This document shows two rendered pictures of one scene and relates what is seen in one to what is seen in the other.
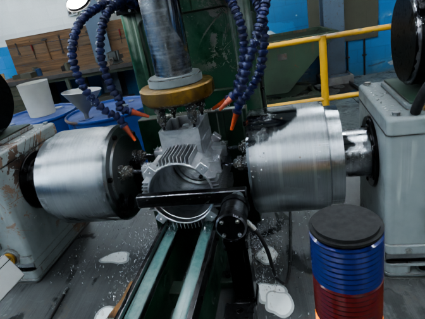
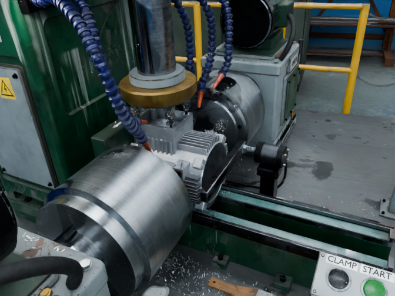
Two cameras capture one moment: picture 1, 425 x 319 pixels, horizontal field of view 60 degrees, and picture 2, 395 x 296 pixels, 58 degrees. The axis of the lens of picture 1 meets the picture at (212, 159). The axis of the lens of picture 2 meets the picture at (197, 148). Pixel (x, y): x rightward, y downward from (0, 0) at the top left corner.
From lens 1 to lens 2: 1.02 m
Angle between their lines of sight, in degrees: 67
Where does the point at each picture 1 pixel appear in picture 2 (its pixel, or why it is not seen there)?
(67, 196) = (168, 238)
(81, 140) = (136, 171)
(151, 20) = (165, 14)
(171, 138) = (179, 132)
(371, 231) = not seen: outside the picture
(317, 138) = (254, 88)
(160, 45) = (170, 39)
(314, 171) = (261, 110)
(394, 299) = (290, 164)
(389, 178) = (276, 100)
